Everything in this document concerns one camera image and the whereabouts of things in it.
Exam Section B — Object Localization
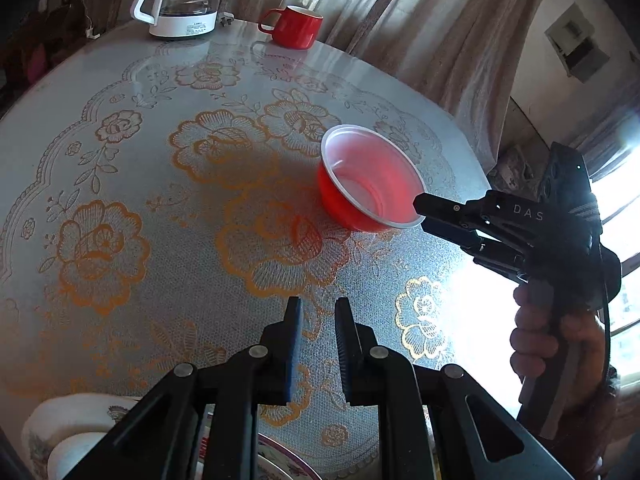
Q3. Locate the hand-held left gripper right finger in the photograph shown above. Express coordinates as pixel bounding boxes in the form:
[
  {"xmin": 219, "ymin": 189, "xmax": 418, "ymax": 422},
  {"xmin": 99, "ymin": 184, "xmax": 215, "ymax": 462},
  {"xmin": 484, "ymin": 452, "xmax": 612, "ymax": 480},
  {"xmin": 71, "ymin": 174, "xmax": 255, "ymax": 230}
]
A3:
[{"xmin": 334, "ymin": 297, "xmax": 576, "ymax": 480}]

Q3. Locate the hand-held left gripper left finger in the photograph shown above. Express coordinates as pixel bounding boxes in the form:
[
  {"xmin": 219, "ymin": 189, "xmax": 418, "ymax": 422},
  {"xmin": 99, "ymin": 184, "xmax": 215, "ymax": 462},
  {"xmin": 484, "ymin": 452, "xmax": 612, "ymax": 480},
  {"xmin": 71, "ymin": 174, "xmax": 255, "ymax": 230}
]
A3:
[{"xmin": 75, "ymin": 296, "xmax": 303, "ymax": 480}]

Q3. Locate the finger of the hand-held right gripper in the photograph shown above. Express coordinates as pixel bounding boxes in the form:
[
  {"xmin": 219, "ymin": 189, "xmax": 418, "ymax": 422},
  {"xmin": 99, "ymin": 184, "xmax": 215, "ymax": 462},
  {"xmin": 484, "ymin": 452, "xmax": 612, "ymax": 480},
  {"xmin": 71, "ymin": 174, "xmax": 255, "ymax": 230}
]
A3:
[
  {"xmin": 414, "ymin": 192, "xmax": 493, "ymax": 233},
  {"xmin": 422, "ymin": 217, "xmax": 526, "ymax": 278}
]

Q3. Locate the red plastic bowl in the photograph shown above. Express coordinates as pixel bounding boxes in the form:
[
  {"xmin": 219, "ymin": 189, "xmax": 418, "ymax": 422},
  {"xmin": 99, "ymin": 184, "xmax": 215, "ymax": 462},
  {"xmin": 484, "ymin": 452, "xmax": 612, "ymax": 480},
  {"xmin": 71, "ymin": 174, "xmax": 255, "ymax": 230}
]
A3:
[{"xmin": 316, "ymin": 124, "xmax": 428, "ymax": 233}]

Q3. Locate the person's right forearm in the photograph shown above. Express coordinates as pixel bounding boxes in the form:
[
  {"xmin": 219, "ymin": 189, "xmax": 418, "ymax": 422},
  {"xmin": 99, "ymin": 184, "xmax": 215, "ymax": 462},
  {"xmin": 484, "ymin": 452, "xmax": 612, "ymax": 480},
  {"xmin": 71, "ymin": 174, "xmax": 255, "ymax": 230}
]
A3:
[{"xmin": 550, "ymin": 375, "xmax": 626, "ymax": 480}]

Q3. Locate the person's right hand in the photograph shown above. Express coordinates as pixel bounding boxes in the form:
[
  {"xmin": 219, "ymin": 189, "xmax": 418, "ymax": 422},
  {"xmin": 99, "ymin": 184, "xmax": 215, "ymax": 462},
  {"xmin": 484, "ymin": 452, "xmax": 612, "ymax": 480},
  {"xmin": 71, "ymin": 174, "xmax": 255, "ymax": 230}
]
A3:
[{"xmin": 510, "ymin": 284, "xmax": 610, "ymax": 402}]

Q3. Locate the bright window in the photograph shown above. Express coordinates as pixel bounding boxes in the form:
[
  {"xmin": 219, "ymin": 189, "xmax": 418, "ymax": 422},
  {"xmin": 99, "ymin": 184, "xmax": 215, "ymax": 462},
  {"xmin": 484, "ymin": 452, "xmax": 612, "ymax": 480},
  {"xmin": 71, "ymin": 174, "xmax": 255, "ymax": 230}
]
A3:
[{"xmin": 590, "ymin": 115, "xmax": 640, "ymax": 361}]

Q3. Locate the pink rimmed plate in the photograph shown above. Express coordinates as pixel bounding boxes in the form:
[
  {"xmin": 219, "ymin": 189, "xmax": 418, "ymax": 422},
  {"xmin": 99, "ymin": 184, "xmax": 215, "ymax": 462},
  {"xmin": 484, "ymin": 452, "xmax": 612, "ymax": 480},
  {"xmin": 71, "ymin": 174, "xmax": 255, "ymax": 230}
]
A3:
[{"xmin": 257, "ymin": 434, "xmax": 323, "ymax": 480}]

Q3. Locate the beige curtain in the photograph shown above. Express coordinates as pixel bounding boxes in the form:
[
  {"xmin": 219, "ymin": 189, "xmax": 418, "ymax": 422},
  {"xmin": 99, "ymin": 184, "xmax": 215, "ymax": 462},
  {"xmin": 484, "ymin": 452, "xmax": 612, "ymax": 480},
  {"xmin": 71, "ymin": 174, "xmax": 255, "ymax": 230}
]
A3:
[{"xmin": 220, "ymin": 0, "xmax": 566, "ymax": 171}]

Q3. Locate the lace floral tablecloth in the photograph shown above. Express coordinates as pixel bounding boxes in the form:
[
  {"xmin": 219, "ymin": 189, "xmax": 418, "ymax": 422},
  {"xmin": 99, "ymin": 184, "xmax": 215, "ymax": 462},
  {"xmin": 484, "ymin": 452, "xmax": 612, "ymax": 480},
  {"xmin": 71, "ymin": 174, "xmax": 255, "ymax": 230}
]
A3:
[{"xmin": 0, "ymin": 17, "xmax": 521, "ymax": 480}]

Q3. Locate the red mug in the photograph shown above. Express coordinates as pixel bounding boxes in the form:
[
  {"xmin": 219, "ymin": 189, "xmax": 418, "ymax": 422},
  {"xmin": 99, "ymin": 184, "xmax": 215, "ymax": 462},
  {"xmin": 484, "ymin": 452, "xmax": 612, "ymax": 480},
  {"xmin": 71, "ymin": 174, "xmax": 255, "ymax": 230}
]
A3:
[{"xmin": 258, "ymin": 5, "xmax": 323, "ymax": 51}]

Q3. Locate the white floral dish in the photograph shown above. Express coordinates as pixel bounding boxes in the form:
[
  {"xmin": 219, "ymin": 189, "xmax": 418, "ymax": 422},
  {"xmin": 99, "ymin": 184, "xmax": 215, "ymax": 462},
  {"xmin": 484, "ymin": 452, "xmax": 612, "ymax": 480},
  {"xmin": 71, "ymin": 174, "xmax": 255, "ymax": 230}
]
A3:
[{"xmin": 21, "ymin": 394, "xmax": 143, "ymax": 480}]

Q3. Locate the white glass kettle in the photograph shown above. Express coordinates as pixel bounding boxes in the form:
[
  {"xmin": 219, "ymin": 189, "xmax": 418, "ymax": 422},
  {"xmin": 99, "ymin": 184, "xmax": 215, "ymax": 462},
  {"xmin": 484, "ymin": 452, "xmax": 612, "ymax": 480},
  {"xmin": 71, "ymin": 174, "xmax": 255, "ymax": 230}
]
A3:
[{"xmin": 130, "ymin": 0, "xmax": 233, "ymax": 41}]

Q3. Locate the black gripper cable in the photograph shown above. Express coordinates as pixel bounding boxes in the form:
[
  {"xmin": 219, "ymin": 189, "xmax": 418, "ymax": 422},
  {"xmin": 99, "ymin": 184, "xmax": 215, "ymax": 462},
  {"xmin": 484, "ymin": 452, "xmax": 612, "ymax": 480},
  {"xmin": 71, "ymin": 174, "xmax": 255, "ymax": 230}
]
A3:
[{"xmin": 590, "ymin": 230, "xmax": 613, "ymax": 386}]

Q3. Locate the grey wall box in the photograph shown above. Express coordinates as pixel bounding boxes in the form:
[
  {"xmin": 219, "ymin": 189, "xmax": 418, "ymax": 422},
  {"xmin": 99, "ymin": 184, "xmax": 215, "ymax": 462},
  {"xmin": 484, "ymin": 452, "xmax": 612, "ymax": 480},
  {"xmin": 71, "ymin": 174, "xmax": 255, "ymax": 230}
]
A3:
[{"xmin": 544, "ymin": 2, "xmax": 608, "ymax": 83}]

